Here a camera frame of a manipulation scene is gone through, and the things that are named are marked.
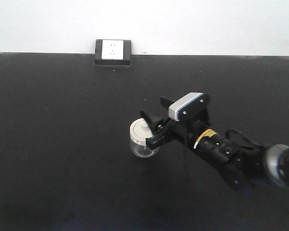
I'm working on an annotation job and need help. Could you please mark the glass jar with cream lid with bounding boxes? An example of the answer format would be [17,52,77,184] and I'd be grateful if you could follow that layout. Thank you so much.
[130,118,159,158]

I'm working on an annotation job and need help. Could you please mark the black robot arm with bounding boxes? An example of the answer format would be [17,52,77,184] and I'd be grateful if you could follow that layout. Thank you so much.
[140,92,289,194]

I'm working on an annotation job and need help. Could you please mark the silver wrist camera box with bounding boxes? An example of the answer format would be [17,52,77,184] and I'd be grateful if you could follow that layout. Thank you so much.
[168,92,210,122]

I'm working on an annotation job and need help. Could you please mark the black wall power socket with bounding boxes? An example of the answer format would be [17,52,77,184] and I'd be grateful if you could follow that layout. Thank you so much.
[94,39,132,66]

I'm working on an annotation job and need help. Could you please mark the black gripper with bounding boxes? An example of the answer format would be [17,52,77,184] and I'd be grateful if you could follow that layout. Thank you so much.
[140,96,207,149]

